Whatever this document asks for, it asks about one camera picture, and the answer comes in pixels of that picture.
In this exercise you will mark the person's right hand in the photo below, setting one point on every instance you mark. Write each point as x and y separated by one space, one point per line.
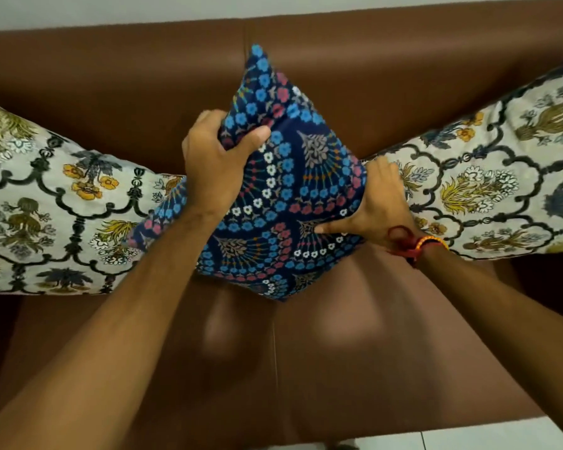
380 203

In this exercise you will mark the person's left hand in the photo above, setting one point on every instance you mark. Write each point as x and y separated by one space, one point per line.
211 168

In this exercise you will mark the person's left thumb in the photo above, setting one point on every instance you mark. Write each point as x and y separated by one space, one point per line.
251 139

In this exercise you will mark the person's right thumb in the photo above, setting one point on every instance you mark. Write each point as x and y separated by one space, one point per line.
340 224

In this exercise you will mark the blue floral patterned cushion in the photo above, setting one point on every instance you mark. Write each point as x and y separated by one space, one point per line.
281 192

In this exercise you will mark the person's left forearm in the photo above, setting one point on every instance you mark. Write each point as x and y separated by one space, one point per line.
94 342

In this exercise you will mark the person's right forearm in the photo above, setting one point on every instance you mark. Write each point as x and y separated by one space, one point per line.
511 323

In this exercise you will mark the red thread wrist band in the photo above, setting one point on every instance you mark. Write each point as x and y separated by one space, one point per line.
403 243

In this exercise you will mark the brown leather sofa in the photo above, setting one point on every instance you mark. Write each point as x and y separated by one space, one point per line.
281 323

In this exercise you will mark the cream floral patterned cushion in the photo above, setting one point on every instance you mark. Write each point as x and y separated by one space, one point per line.
51 206
492 182

